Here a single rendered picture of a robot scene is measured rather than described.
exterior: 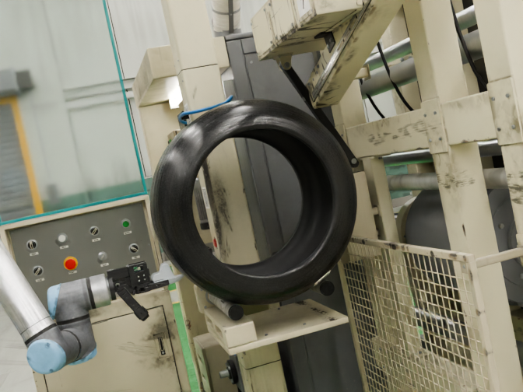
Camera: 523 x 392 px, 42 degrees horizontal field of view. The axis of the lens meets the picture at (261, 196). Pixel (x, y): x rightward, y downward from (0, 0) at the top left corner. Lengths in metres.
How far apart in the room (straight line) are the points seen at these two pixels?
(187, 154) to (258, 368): 0.87
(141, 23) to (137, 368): 9.36
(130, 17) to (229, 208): 9.50
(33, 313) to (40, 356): 0.11
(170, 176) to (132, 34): 9.77
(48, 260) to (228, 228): 0.74
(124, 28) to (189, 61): 9.32
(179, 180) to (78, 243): 0.89
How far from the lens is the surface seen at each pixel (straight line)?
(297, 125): 1.92
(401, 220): 2.70
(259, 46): 2.29
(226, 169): 2.28
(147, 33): 11.59
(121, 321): 2.63
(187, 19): 2.33
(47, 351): 1.81
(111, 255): 2.65
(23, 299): 1.85
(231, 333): 1.95
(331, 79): 2.12
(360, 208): 2.35
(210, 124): 1.88
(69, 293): 1.93
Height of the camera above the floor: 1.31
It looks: 3 degrees down
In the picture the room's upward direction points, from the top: 12 degrees counter-clockwise
